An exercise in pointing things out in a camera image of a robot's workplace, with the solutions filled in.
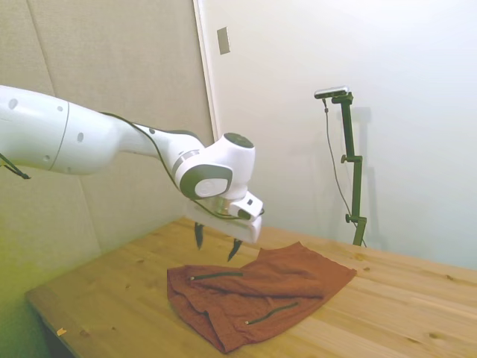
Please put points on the rust red shorts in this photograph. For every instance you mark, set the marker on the rust red shorts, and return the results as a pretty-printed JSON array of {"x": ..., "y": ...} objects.
[{"x": 261, "y": 291}]

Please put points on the white door frame trim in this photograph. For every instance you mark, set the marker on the white door frame trim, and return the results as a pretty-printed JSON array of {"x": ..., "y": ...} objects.
[{"x": 206, "y": 67}]

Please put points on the grey wall switch plate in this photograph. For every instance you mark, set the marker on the grey wall switch plate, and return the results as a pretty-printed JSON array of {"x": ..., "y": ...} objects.
[{"x": 223, "y": 40}]

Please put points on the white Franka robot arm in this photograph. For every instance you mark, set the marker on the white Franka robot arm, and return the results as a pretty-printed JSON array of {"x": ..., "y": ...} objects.
[{"x": 93, "y": 145}]

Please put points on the grey camera on stand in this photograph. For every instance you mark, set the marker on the grey camera on stand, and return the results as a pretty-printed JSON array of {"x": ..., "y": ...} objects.
[{"x": 331, "y": 91}]

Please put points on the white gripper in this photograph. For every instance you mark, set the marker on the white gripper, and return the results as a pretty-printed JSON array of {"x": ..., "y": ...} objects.
[{"x": 238, "y": 229}]

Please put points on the dark green camera stand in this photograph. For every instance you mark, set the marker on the dark green camera stand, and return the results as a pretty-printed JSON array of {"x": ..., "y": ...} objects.
[{"x": 354, "y": 168}]

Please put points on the small orange paper scrap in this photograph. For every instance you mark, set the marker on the small orange paper scrap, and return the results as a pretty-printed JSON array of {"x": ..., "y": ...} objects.
[{"x": 61, "y": 331}]

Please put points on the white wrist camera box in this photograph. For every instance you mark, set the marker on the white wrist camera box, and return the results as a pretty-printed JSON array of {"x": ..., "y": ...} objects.
[{"x": 249, "y": 204}]

